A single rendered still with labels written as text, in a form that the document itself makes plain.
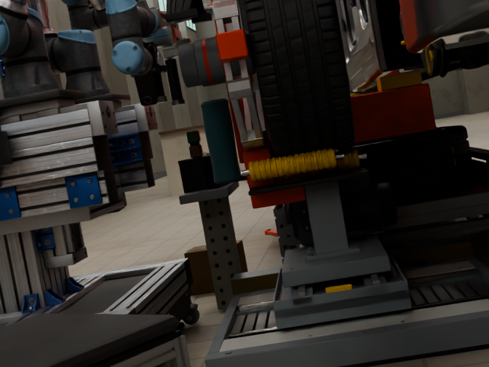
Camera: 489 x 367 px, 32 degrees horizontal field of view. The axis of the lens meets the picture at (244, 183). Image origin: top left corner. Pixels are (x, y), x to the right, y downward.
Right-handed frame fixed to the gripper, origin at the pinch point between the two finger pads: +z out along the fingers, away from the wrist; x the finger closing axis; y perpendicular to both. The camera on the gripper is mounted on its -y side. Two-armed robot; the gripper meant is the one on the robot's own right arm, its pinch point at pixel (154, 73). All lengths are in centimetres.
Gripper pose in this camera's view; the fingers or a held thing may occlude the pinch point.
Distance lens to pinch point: 238.8
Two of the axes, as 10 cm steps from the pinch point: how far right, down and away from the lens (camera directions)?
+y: -1.8, -9.8, -0.6
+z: 0.8, -0.8, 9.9
